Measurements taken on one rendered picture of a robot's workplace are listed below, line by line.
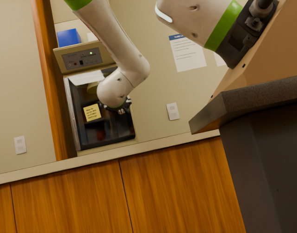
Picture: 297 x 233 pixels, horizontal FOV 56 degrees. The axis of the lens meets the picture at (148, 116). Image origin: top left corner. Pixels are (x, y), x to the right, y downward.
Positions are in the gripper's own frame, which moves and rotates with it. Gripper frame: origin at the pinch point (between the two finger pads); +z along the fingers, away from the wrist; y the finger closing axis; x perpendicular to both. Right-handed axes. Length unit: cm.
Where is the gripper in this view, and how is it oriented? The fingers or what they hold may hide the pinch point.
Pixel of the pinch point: (120, 109)
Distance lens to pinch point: 142.5
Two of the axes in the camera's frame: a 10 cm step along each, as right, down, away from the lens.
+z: 0.1, 1.7, 9.9
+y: -9.8, 2.1, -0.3
